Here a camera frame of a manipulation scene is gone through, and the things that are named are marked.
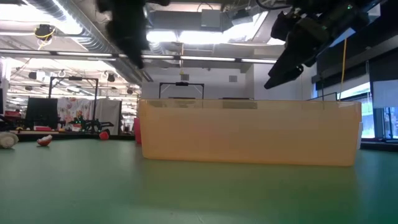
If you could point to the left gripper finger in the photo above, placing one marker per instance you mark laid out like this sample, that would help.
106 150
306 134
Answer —
138 59

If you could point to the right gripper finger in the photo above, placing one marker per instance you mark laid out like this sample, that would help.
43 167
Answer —
286 77
284 63

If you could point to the orange translucent plastic bin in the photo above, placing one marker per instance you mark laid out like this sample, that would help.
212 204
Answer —
248 133

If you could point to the red toy mushroom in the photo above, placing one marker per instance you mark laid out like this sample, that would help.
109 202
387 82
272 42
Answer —
104 135

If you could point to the small toy mushroom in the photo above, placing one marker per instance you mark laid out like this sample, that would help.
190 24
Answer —
7 140
44 140

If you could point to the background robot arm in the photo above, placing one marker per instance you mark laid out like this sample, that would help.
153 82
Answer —
90 125

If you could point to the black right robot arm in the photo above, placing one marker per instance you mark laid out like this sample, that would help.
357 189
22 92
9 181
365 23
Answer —
342 15

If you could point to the ceiling light strip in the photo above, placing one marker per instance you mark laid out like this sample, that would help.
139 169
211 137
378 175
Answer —
84 53
258 60
208 58

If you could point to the white curtain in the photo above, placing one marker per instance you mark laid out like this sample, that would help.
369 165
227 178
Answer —
108 115

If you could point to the red plastic bin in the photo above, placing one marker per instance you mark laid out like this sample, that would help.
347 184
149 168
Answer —
137 130

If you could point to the floral curtain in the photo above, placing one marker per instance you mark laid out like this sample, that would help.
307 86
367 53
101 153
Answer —
73 109

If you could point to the grey ceiling box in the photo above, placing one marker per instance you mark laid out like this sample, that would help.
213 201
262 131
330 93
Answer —
211 18

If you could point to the green table mat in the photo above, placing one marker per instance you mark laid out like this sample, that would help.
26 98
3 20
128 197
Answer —
124 186

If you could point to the silver spiral air duct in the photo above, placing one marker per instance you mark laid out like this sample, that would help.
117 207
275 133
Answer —
93 37

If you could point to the grey wall box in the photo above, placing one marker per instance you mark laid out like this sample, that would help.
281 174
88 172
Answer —
233 78
184 77

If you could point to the low black frame rig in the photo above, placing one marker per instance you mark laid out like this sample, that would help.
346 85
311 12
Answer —
182 83

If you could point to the tall black frame rig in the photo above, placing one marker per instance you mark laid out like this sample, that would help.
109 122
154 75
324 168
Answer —
74 78

